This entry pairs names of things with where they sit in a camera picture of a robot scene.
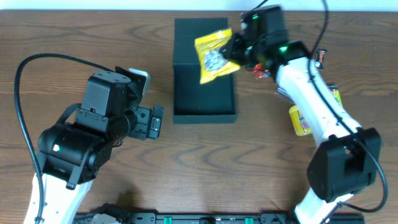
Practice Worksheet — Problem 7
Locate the yellow candy bag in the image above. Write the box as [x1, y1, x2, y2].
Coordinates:
[194, 28, 241, 85]

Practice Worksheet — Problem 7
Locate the red Hello Panda biscuit box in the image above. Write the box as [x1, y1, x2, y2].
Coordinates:
[253, 63, 271, 80]

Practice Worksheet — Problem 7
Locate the dark green box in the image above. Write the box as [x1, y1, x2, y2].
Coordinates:
[172, 17, 237, 124]

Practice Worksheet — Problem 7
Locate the yellow green Pretz box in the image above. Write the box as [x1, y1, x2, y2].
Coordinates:
[328, 85, 343, 106]

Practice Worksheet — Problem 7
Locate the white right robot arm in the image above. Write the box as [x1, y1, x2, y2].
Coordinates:
[220, 5, 384, 223]

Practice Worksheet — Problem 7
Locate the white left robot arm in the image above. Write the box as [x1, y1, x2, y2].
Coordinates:
[24, 67, 164, 223]

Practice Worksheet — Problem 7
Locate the blue Eclipse mint box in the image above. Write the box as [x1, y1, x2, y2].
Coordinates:
[276, 87, 290, 98]

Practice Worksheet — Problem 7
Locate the small black chocolate bar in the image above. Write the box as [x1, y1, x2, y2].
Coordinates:
[315, 49, 327, 70]

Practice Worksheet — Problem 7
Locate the yellow Mentos bottle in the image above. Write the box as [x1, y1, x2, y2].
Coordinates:
[289, 105, 312, 136]

